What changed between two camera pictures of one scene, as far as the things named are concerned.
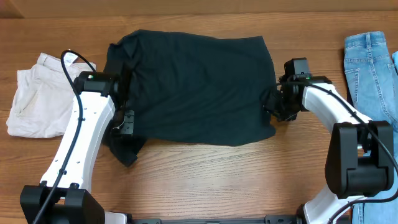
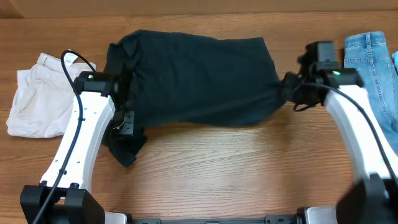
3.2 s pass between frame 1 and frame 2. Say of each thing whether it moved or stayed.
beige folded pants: stayed
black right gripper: moved
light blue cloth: stayed
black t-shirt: moved
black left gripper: stayed
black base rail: stayed
